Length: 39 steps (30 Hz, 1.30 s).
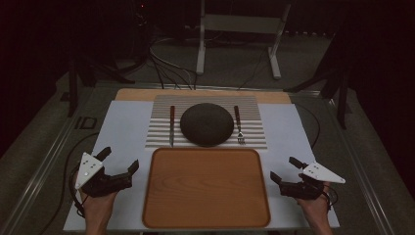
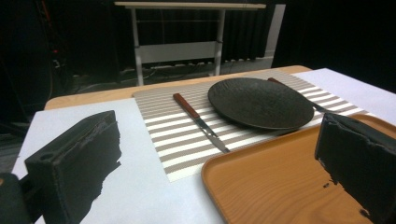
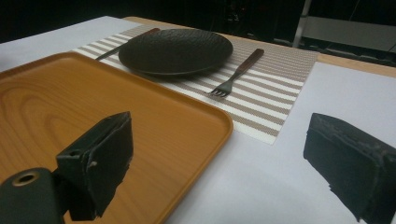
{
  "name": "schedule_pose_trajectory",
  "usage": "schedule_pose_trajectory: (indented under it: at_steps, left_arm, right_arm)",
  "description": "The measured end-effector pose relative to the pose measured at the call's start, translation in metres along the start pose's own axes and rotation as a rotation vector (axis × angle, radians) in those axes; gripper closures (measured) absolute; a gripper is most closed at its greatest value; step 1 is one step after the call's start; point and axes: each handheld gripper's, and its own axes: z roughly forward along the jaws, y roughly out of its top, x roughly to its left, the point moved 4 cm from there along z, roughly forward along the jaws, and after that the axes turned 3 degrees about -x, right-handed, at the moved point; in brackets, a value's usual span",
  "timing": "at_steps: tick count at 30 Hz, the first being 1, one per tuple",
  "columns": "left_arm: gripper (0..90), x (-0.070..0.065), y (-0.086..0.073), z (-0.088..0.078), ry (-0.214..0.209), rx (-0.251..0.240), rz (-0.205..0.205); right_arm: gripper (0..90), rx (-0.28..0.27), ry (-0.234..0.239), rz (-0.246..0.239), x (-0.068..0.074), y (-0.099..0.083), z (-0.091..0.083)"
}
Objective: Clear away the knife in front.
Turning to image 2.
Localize knife with red-brown handle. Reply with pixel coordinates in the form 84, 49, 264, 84
173, 92, 231, 154

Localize white metal frame desk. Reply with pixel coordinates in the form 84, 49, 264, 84
113, 1, 267, 87

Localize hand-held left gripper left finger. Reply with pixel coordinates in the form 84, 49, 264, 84
24, 109, 122, 224

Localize dark round plate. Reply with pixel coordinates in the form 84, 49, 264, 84
207, 77, 316, 131

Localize white paper sheet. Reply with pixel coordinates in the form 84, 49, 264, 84
11, 97, 226, 224
292, 67, 396, 127

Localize fork with red-brown handle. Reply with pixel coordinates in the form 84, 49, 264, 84
267, 77, 339, 115

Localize orange wooden tray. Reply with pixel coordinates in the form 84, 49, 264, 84
201, 113, 396, 224

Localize striped placemat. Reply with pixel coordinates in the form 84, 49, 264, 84
132, 68, 370, 184

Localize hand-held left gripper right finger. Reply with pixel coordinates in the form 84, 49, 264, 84
314, 112, 396, 224

